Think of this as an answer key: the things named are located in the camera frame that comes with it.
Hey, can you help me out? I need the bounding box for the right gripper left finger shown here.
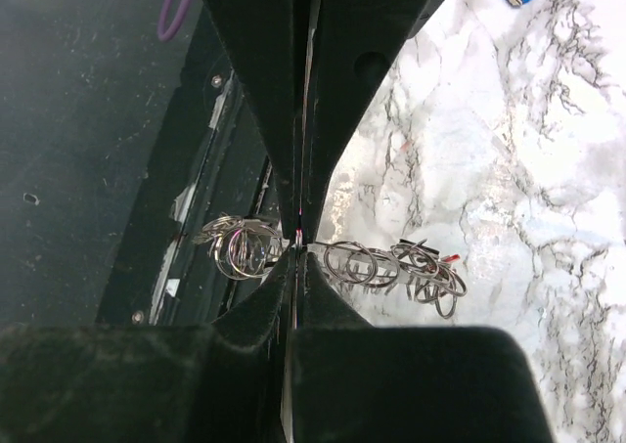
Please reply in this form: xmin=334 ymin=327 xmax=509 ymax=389
xmin=1 ymin=251 xmax=296 ymax=442

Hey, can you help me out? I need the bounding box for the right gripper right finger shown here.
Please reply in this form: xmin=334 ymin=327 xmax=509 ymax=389
xmin=281 ymin=249 xmax=553 ymax=442

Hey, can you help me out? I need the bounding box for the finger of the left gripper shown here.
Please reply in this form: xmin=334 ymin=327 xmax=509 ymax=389
xmin=203 ymin=0 xmax=306 ymax=239
xmin=300 ymin=0 xmax=432 ymax=244

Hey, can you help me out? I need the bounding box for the metal key organizer ring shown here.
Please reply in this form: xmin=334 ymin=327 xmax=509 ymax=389
xmin=193 ymin=212 xmax=469 ymax=320

